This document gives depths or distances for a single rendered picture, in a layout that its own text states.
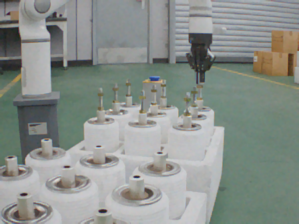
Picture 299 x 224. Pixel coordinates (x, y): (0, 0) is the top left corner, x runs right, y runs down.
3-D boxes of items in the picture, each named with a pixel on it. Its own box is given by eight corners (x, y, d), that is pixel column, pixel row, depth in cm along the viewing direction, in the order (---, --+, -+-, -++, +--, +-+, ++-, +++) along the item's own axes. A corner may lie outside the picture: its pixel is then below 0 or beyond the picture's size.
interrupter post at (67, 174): (58, 187, 57) (57, 168, 56) (65, 182, 59) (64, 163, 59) (71, 189, 56) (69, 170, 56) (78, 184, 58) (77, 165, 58)
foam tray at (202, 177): (69, 211, 100) (65, 151, 97) (116, 166, 137) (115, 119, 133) (207, 230, 90) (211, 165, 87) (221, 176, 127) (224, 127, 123)
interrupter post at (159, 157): (151, 172, 64) (151, 154, 64) (155, 167, 67) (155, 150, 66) (164, 173, 64) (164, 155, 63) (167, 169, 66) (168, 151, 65)
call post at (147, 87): (142, 163, 141) (142, 82, 134) (147, 157, 147) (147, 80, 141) (161, 165, 139) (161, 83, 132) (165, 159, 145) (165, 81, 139)
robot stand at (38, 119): (21, 193, 111) (12, 101, 104) (25, 176, 125) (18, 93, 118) (65, 191, 114) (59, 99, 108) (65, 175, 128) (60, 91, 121)
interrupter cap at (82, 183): (37, 190, 55) (36, 186, 55) (61, 174, 62) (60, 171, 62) (77, 199, 53) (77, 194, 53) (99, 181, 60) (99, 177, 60)
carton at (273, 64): (287, 76, 455) (288, 53, 449) (272, 76, 450) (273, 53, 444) (275, 73, 484) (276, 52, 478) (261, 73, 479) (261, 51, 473)
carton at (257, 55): (270, 71, 513) (271, 51, 507) (278, 73, 490) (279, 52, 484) (252, 71, 507) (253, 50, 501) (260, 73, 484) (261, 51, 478)
